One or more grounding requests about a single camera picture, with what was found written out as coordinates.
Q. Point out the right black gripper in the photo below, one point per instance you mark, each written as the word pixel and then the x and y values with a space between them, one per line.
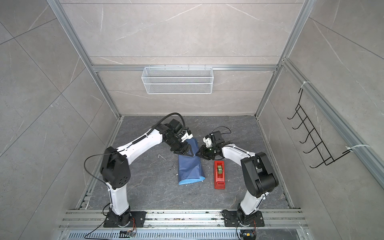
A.
pixel 204 150

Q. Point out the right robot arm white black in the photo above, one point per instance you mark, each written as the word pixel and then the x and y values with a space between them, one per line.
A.
pixel 259 176

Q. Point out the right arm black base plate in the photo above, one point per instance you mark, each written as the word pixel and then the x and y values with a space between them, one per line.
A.
pixel 239 219

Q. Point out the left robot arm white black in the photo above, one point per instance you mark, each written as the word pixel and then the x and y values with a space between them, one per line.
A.
pixel 115 167

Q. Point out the aluminium mounting rail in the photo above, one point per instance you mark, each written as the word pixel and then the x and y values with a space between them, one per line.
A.
pixel 280 224

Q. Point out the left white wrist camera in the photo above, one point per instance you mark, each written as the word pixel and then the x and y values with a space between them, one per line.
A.
pixel 187 134

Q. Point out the light blue wrapping paper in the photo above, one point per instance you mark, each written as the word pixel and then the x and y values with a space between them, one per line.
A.
pixel 190 168

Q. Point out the white wire mesh basket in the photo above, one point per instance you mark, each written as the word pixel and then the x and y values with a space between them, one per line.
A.
pixel 178 80

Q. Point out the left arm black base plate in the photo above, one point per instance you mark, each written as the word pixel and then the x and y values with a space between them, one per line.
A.
pixel 135 219

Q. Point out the black wire hook rack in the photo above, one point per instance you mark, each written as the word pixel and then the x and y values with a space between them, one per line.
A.
pixel 313 136

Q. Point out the red tape dispenser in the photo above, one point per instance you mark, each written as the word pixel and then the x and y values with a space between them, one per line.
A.
pixel 219 175

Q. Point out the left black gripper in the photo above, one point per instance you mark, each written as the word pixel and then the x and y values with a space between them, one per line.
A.
pixel 186 152

